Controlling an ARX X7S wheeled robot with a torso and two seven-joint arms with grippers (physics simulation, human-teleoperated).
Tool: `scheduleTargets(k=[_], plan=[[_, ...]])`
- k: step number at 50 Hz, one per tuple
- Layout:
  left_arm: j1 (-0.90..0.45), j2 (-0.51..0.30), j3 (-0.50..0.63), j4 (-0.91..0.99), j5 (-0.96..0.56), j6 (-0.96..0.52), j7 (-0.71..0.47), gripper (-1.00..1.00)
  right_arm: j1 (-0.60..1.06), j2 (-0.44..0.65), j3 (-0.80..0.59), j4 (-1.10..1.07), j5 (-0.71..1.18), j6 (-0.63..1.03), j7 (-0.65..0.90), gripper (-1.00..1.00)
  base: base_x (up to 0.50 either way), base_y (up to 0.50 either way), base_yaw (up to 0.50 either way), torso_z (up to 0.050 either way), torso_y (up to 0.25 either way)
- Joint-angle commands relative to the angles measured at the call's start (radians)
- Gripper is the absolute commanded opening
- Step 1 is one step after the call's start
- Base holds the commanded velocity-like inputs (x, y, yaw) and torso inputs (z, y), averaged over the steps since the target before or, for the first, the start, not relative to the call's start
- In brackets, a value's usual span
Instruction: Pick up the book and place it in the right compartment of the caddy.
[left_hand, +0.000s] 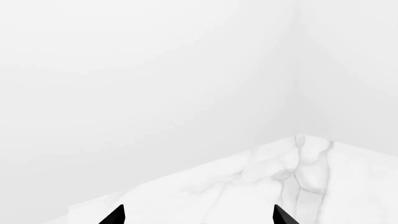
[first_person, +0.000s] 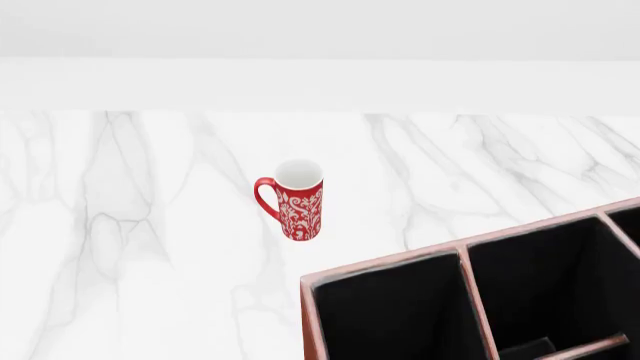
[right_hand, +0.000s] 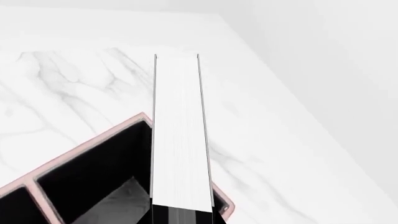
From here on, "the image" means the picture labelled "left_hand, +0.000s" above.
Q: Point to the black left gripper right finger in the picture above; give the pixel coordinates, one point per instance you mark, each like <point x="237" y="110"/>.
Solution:
<point x="283" y="217"/>

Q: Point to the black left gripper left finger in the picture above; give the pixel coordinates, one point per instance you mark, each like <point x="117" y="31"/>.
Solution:
<point x="115" y="216"/>

